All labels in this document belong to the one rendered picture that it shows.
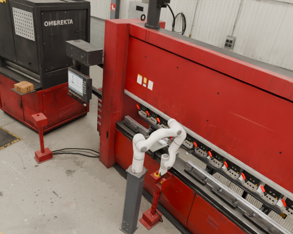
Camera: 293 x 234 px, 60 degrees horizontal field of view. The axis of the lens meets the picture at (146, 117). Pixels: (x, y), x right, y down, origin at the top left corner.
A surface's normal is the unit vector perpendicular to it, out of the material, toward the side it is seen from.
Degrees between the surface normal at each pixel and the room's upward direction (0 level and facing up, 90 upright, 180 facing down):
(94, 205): 0
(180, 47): 90
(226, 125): 90
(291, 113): 90
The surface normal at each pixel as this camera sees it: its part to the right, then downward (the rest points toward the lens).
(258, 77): -0.74, 0.25
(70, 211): 0.12, -0.86
